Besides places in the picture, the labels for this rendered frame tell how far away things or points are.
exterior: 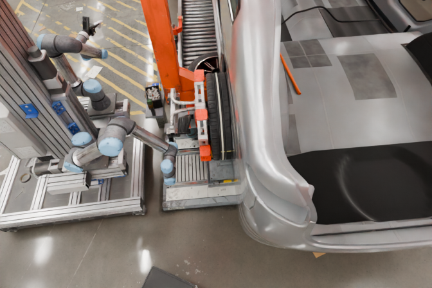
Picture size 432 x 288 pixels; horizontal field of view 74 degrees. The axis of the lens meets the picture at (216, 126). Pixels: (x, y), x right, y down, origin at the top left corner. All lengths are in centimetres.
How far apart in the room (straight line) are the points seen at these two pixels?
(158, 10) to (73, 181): 133
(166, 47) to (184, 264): 175
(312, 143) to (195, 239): 131
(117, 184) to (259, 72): 189
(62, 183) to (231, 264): 145
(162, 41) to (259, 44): 109
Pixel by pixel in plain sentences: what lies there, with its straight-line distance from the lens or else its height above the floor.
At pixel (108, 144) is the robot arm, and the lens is 162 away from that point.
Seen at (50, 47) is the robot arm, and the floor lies 142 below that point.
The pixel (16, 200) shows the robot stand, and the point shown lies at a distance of 313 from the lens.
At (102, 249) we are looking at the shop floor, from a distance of 282.
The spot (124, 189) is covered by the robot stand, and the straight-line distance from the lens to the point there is 272.
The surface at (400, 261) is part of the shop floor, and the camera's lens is 295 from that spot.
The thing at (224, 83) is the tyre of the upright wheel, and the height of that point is 118.
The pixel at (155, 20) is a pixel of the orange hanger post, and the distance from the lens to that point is 217.
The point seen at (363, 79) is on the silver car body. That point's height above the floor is 104.
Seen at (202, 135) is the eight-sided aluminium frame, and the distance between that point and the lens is 192.
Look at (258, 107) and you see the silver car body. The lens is 115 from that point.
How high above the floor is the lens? 254
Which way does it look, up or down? 53 degrees down
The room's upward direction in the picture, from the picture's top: 3 degrees counter-clockwise
